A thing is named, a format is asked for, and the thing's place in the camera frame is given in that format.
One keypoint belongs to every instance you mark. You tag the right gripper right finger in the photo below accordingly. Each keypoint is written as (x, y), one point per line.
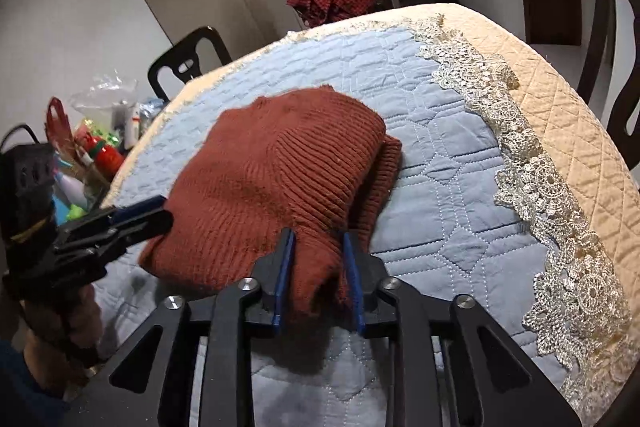
(451, 363)

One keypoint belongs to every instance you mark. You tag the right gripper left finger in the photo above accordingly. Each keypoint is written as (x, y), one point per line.
(189, 361)

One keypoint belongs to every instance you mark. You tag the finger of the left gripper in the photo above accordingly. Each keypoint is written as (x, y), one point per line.
(137, 206)
(103, 240)

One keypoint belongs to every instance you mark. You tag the rust red knit sweater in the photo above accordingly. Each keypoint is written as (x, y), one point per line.
(313, 160)

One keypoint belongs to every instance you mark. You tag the person's left hand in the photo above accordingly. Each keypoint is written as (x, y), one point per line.
(36, 342)

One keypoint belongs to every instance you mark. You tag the white spray bottle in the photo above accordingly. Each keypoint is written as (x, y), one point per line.
(73, 189)

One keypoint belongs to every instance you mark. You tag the red reindeer bottle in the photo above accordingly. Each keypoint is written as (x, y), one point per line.
(107, 158)

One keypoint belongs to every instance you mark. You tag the white medicine box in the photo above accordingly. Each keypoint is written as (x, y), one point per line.
(132, 126)

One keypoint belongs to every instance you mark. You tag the clear plastic bag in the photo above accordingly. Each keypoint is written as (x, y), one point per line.
(107, 101)

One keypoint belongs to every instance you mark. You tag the red gift bag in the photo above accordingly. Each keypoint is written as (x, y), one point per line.
(58, 130)

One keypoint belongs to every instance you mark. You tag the black chair behind table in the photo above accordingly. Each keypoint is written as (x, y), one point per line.
(183, 60)

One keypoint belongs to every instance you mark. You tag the quilted blue beige table cover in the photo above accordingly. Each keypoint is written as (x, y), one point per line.
(509, 190)

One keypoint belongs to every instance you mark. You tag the dark wooden chair right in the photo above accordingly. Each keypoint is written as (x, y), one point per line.
(615, 31)

